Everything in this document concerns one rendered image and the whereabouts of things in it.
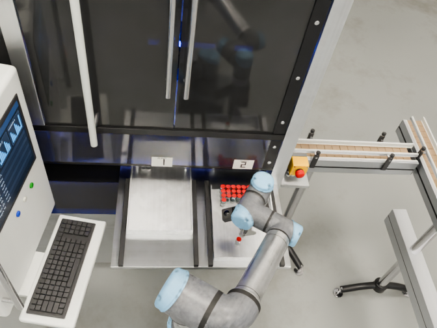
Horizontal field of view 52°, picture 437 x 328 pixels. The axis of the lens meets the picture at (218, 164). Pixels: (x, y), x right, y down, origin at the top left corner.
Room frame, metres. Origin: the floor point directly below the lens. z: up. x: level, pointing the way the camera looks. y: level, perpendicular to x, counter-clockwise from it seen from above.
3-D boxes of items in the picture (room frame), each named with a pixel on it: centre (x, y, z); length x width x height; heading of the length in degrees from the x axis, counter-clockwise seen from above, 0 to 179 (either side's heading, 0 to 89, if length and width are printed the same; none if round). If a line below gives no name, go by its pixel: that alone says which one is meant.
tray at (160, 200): (1.04, 0.21, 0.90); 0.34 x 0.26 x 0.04; 12
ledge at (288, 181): (1.33, -0.35, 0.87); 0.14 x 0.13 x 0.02; 12
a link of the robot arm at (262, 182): (0.90, -0.15, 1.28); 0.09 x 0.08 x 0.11; 160
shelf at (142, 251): (1.01, 0.03, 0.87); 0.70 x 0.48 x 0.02; 102
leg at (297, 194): (1.45, -0.45, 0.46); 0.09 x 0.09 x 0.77; 12
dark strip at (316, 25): (1.23, -0.21, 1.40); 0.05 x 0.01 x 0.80; 102
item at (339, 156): (1.48, -0.59, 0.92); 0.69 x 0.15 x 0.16; 102
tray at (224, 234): (1.00, -0.15, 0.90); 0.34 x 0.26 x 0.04; 12
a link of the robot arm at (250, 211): (0.80, -0.14, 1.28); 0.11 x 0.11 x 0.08; 70
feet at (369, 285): (1.26, -1.07, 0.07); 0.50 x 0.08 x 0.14; 102
